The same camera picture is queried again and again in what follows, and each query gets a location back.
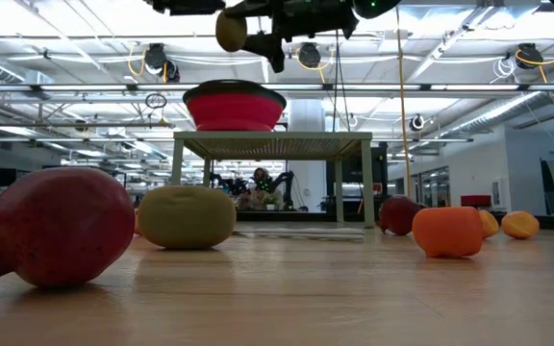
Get red colander with grey rim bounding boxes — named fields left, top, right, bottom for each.
left=182, top=79, right=288, bottom=133

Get black cabinet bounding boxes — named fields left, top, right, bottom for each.
left=325, top=146, right=390, bottom=213

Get dark red pomegranate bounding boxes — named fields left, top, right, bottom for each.
left=377, top=194, right=427, bottom=236
left=0, top=166, right=137, bottom=299

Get black background robot arms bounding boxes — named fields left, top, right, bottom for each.
left=212, top=170, right=298, bottom=212

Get black hanging cable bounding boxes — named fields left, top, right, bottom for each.
left=330, top=28, right=351, bottom=134

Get small white wire table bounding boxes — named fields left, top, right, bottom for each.
left=167, top=131, right=376, bottom=229

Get brown kiwi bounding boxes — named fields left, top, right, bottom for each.
left=214, top=10, right=249, bottom=53
left=137, top=185, right=238, bottom=251

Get person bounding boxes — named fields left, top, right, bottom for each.
left=237, top=166, right=279, bottom=211

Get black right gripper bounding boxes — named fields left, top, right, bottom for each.
left=222, top=0, right=360, bottom=74

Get yellow hanging cable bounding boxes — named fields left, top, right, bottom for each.
left=393, top=0, right=414, bottom=212

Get red box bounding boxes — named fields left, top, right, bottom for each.
left=460, top=194, right=492, bottom=209

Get orange tangerine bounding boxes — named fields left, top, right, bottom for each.
left=412, top=206, right=485, bottom=259

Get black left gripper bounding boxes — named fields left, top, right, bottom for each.
left=142, top=0, right=226, bottom=16

